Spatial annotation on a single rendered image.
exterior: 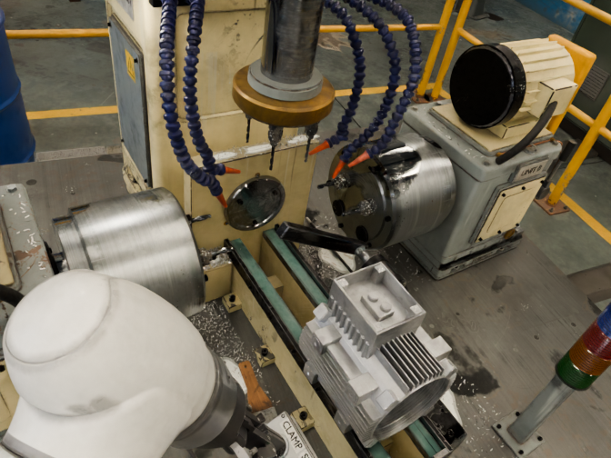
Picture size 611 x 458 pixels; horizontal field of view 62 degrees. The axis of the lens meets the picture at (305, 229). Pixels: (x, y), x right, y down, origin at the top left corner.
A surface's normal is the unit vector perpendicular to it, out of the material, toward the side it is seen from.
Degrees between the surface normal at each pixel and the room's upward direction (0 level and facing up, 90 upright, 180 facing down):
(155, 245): 36
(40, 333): 30
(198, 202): 90
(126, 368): 63
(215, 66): 90
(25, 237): 0
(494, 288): 0
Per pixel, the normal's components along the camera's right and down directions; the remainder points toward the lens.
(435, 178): 0.46, -0.11
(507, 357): 0.15, -0.73
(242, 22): 0.52, 0.63
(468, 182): -0.84, 0.26
